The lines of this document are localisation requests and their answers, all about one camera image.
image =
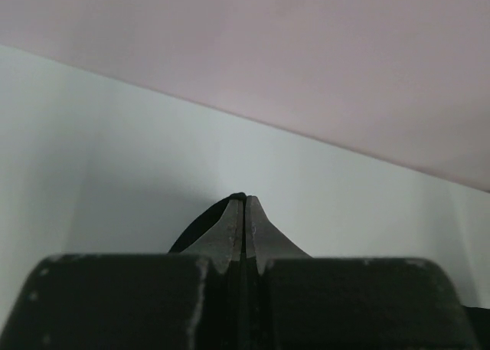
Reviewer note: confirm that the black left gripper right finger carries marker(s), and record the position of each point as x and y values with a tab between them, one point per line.
300	302

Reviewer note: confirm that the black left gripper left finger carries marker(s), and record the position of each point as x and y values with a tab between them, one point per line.
131	301

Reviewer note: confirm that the black t shirt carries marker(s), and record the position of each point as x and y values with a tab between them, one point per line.
204	222

